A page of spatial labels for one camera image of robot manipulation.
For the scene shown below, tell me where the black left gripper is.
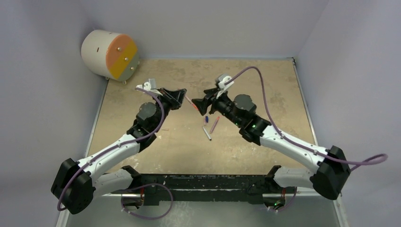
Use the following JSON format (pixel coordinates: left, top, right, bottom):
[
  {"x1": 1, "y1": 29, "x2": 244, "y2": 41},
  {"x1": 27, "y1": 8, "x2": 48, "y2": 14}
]
[{"x1": 151, "y1": 88, "x2": 185, "y2": 132}]

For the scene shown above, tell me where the white pen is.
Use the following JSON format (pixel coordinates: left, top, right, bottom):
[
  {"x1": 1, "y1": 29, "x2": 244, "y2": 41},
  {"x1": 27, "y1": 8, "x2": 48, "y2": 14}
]
[{"x1": 202, "y1": 126, "x2": 212, "y2": 141}]

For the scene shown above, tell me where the orange pen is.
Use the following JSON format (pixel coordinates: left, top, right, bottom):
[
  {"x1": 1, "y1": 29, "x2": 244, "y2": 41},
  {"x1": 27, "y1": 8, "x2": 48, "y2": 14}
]
[{"x1": 185, "y1": 96, "x2": 198, "y2": 111}]

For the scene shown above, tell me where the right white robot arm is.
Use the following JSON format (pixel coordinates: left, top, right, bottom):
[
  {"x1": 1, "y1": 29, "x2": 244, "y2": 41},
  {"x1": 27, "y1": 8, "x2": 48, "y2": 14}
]
[{"x1": 192, "y1": 88, "x2": 351, "y2": 200}]

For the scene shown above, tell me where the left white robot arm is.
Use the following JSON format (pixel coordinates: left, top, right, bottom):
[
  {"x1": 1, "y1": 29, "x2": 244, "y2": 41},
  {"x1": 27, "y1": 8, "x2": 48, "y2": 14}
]
[{"x1": 51, "y1": 85, "x2": 187, "y2": 214}]

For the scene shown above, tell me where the purple pen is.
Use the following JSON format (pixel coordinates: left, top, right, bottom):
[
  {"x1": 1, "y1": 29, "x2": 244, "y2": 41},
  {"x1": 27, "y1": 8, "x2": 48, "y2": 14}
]
[{"x1": 209, "y1": 116, "x2": 220, "y2": 134}]

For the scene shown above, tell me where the round mini drawer cabinet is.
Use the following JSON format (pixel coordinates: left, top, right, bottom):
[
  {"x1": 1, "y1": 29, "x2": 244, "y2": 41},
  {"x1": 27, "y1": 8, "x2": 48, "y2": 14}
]
[{"x1": 81, "y1": 29, "x2": 139, "y2": 84}]

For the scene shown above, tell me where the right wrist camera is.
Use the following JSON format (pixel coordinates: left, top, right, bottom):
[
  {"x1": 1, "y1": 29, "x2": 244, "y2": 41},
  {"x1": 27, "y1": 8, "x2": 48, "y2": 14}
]
[{"x1": 215, "y1": 74, "x2": 234, "y2": 99}]

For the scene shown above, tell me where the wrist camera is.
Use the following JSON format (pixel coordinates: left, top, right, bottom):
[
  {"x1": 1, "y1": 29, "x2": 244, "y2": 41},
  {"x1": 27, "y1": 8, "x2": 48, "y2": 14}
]
[
  {"x1": 215, "y1": 74, "x2": 234, "y2": 99},
  {"x1": 136, "y1": 79, "x2": 157, "y2": 91}
]

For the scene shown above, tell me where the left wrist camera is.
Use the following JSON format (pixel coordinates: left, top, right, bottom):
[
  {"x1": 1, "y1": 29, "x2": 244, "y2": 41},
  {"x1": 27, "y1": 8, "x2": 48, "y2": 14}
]
[{"x1": 136, "y1": 79, "x2": 157, "y2": 91}]

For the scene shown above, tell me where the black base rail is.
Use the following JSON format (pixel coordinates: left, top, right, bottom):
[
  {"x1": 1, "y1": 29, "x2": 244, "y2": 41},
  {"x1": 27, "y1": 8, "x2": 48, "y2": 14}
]
[{"x1": 121, "y1": 166, "x2": 296, "y2": 206}]

